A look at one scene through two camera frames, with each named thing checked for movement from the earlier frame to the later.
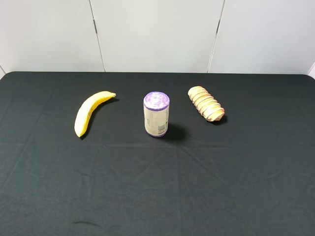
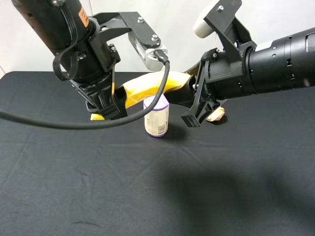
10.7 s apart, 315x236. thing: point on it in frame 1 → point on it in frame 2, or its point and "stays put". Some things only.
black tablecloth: [250, 172] stays put
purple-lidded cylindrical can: [156, 106] stays put
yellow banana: [83, 114] → [137, 90]
